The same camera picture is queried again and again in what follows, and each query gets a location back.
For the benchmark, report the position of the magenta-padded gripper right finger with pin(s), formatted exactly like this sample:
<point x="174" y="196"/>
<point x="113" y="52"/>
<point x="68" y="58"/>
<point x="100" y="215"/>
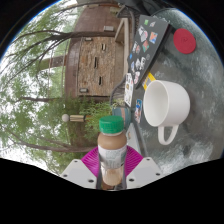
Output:
<point x="145" y="171"/>

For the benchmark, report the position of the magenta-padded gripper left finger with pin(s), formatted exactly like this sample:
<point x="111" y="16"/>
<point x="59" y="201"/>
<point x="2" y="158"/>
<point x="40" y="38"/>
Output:
<point x="78" y="173"/>

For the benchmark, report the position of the green-capped brown drink bottle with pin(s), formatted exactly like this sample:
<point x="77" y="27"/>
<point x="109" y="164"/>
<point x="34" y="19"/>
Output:
<point x="112" y="141"/>

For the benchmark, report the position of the silver laptop with stickers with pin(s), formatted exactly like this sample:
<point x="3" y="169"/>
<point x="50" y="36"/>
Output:
<point x="133" y="136"/>

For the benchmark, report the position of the leaning slim tree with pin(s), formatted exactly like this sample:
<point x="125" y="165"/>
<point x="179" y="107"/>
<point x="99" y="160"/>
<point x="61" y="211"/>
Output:
<point x="50" y="146"/>

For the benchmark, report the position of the small blue sticker sheet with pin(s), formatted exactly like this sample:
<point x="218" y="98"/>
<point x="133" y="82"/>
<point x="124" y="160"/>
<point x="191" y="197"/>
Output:
<point x="138" y="111"/>

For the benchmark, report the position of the green plant in blue pot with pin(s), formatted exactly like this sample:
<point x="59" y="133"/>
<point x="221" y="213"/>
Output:
<point x="96" y="115"/>

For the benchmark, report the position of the white ceramic mug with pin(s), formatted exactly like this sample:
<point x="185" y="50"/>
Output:
<point x="176" y="103"/>

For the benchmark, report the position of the white sticker sheet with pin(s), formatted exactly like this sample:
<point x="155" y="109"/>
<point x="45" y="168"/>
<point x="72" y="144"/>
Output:
<point x="128" y="90"/>

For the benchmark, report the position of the yellow card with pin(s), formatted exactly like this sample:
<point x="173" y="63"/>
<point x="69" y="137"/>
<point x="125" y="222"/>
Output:
<point x="149" y="80"/>

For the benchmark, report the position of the black laptop with stickers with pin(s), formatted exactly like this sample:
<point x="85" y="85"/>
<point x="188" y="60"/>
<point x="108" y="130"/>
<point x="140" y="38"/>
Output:
<point x="156" y="50"/>

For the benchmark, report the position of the flat round red coaster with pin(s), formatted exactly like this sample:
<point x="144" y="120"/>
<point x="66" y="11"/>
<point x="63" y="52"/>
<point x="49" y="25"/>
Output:
<point x="184" y="40"/>

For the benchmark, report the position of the dark forked tree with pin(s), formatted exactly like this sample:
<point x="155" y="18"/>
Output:
<point x="83" y="33"/>

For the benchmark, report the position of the globe-topped wooden lamp post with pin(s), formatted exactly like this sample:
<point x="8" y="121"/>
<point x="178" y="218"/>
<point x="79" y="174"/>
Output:
<point x="76" y="118"/>

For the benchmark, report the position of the black wall lamp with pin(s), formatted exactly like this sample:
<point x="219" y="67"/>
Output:
<point x="83" y="90"/>
<point x="88" y="39"/>

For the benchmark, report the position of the grey wall utility box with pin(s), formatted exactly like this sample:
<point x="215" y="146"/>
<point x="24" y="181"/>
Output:
<point x="108" y="28"/>

